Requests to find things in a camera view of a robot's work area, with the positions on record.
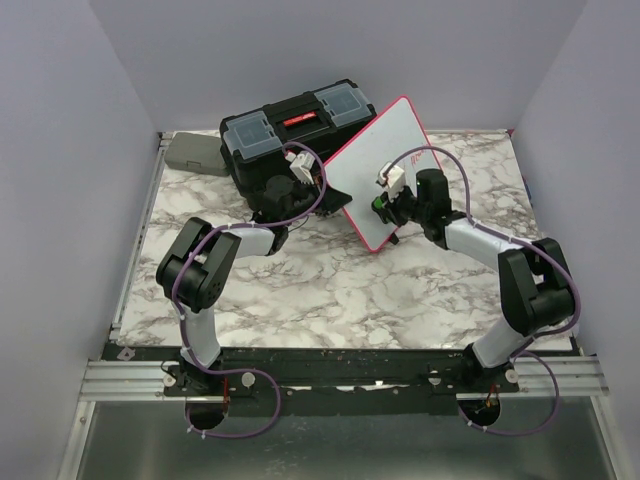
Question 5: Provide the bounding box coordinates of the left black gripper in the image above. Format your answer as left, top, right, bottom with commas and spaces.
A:
283, 175, 354, 227

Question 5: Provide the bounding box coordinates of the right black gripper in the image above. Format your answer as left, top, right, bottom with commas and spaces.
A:
378, 183, 428, 229

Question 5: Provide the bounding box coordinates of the green black whiteboard eraser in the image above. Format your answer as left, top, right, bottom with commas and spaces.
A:
371, 197, 386, 217

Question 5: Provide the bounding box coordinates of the pink framed whiteboard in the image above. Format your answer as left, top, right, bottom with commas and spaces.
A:
325, 96, 440, 253

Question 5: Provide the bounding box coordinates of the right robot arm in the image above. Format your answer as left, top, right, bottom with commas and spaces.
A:
372, 166, 579, 392

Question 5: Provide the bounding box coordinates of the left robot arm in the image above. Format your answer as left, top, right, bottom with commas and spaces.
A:
155, 175, 353, 395

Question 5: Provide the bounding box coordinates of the black plastic toolbox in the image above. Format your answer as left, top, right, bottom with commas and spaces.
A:
220, 77, 381, 212

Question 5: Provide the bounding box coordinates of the grey plastic case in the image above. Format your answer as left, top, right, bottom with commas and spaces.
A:
164, 132, 229, 177

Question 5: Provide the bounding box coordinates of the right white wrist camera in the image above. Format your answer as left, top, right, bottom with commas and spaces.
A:
376, 162, 406, 201

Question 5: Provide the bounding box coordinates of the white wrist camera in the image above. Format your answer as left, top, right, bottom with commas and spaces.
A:
376, 162, 406, 201
285, 151, 315, 185

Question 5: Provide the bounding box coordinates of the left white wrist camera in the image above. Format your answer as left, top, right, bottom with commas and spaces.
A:
285, 151, 315, 185

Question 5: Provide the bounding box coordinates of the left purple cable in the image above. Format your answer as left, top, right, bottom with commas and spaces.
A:
170, 141, 329, 441

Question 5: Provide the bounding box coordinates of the purple cable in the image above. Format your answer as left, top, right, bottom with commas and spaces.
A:
170, 141, 329, 441
382, 145, 582, 437

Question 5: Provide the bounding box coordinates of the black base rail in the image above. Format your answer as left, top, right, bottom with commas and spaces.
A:
102, 344, 544, 419

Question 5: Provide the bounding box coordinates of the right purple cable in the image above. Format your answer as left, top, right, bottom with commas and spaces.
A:
382, 145, 582, 437

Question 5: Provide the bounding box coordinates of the aluminium frame rail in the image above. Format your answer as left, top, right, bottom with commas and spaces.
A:
57, 132, 173, 479

